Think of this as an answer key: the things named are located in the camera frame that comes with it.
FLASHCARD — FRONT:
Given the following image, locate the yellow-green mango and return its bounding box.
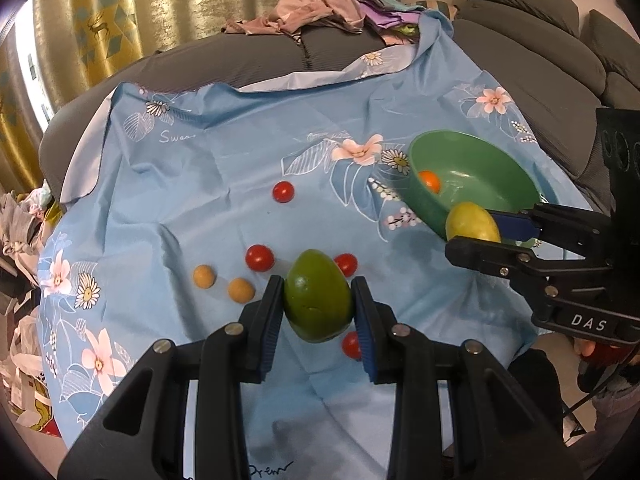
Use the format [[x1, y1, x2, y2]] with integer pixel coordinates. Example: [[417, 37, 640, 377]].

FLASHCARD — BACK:
[[445, 202, 501, 243]]

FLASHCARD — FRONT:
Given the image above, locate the green plastic bowl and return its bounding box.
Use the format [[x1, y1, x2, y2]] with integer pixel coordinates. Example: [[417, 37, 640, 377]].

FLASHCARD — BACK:
[[396, 130, 540, 237]]

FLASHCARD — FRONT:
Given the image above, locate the orange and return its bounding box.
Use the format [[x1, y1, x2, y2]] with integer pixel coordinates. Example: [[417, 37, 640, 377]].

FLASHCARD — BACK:
[[419, 170, 442, 194]]

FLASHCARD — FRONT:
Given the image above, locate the cherry tomato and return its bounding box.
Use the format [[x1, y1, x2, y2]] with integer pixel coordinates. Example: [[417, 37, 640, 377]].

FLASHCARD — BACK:
[[341, 330, 361, 361], [334, 252, 358, 278], [271, 181, 295, 204], [245, 244, 276, 272]]

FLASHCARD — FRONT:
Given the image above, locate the tan round fruit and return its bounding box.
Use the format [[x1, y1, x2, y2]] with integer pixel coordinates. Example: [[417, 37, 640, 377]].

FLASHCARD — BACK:
[[192, 264, 217, 289], [227, 278, 256, 304]]

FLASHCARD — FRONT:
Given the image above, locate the green mango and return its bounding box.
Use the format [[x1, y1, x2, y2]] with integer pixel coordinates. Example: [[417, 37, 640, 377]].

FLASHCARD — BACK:
[[284, 249, 352, 344]]

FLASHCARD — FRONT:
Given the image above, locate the person's right hand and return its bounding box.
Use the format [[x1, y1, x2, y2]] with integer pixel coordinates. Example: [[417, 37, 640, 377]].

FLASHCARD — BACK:
[[573, 338, 632, 367]]

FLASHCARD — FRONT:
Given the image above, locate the grey sofa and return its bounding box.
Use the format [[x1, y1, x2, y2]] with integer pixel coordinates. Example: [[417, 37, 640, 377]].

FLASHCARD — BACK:
[[38, 0, 640, 212]]

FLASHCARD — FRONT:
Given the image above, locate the blue floral cloth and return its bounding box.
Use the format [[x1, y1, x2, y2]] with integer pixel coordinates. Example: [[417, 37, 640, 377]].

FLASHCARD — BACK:
[[38, 11, 586, 448]]

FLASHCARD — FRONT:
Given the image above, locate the clutter pile on floor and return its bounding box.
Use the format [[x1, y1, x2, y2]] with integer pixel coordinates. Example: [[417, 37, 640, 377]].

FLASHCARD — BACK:
[[1, 182, 62, 437]]

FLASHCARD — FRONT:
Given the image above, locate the purple garment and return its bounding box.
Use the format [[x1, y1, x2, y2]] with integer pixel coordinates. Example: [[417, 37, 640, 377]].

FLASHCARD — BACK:
[[356, 0, 421, 47]]

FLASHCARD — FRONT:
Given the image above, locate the pink clothes pile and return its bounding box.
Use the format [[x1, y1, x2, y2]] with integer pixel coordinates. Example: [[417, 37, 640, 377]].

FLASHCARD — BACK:
[[222, 0, 364, 37]]

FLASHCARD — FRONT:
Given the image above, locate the gold curtain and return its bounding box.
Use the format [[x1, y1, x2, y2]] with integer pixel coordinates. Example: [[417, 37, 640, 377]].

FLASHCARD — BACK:
[[1, 0, 278, 191]]

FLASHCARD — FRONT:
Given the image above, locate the black camera box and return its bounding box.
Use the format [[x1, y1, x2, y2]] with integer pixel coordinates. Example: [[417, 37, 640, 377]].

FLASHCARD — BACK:
[[594, 106, 640, 221]]

